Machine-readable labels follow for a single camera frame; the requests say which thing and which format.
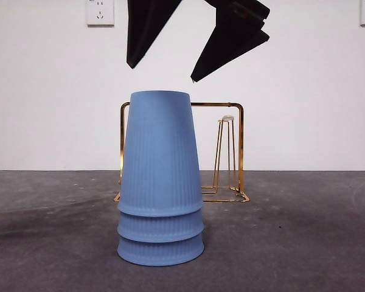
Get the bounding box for blue ribbed plastic cup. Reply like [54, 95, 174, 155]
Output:
[117, 235, 205, 267]
[117, 208, 205, 244]
[117, 90, 203, 217]

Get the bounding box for gold wire cup holder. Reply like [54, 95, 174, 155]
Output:
[113, 102, 250, 204]

